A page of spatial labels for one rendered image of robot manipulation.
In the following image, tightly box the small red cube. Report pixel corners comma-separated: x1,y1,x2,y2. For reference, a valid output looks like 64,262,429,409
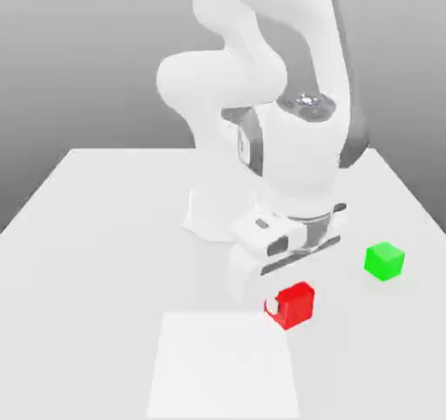
263,281,316,331

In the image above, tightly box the small green cube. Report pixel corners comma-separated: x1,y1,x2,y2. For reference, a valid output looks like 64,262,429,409
363,240,406,282

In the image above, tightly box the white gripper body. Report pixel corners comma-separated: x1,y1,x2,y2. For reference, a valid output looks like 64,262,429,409
226,235,345,304

